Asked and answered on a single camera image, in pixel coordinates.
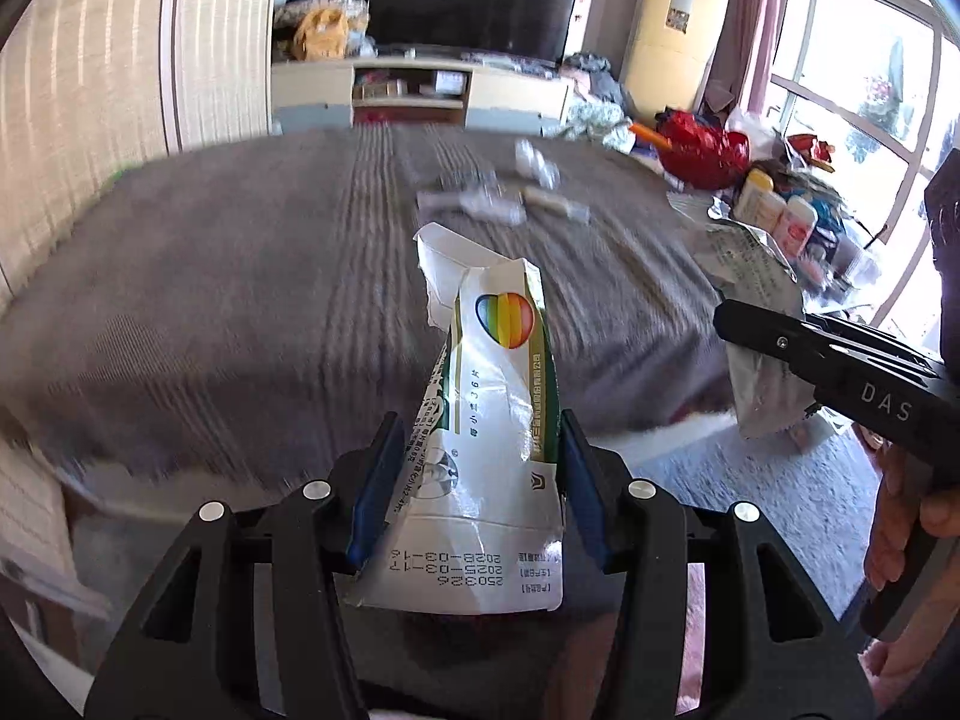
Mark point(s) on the cream tube wrapper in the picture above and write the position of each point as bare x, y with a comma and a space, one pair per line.
538, 197

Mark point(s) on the yellow brown bag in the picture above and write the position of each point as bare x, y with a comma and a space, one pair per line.
321, 35

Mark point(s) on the cream tall cabinet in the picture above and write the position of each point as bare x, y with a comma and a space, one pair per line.
670, 53

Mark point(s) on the black television screen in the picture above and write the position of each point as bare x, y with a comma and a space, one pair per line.
533, 29

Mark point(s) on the person's right hand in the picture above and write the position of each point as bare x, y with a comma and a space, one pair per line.
895, 516

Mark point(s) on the yellow cap lotion bottle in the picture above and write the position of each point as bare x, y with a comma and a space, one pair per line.
751, 195

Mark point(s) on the green white paper carton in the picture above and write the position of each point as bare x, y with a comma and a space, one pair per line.
476, 523

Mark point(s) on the dotted white plastic wrapper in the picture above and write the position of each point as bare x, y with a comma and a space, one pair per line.
476, 203

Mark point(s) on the pink curtain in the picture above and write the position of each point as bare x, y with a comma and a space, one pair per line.
742, 67

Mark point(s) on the woven rattan screen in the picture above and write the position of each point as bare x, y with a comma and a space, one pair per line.
93, 87

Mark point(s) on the white bubble plastic piece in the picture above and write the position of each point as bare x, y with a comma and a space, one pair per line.
534, 166

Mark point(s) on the grey plaid table cloth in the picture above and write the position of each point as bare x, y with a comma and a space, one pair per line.
253, 310

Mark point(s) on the white pink bottle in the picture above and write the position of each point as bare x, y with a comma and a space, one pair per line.
795, 226

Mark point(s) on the cream tv cabinet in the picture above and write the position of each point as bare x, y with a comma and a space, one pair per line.
394, 90

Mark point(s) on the orange foam stick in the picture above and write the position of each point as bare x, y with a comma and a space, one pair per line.
649, 135

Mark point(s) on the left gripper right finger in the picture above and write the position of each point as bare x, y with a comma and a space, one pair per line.
772, 647

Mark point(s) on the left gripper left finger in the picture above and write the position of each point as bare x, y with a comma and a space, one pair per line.
187, 647

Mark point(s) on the floral cloth pile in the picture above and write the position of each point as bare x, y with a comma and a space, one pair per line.
598, 122

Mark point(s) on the red plastic basket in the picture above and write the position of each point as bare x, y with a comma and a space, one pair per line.
702, 155

